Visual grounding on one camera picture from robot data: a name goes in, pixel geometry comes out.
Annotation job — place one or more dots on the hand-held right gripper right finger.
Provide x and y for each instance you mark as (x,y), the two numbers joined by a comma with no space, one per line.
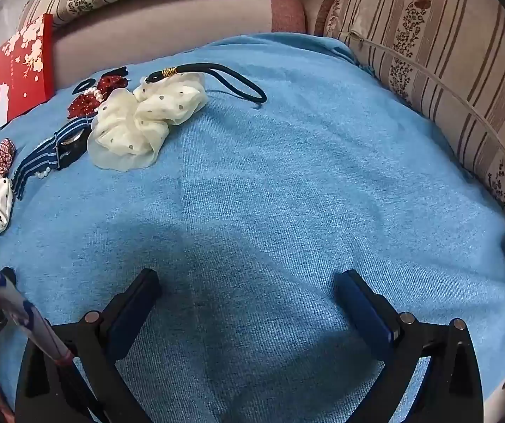
(367,313)

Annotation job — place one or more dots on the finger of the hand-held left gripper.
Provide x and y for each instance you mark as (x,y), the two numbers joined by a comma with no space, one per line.
(9,274)

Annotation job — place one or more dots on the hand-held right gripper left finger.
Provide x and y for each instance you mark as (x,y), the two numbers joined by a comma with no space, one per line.
(124,321)

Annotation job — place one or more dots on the navy striped ribbon hair bow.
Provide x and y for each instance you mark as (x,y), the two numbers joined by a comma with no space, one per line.
(65,136)

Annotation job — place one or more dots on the light blue blanket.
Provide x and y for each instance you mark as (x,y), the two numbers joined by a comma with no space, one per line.
(301,176)

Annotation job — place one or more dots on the white paper tag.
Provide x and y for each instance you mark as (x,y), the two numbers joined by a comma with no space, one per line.
(2,105)

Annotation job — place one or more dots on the cream dotted chiffon scrunchie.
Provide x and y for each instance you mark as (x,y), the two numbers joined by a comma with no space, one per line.
(146,119)

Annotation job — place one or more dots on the red box with white blossoms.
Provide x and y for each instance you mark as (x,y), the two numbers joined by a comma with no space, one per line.
(25,66)

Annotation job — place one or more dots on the large striped floral cushion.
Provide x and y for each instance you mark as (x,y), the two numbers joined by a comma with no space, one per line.
(446,53)

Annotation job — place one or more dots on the mauve sofa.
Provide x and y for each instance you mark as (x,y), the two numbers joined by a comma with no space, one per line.
(168,22)

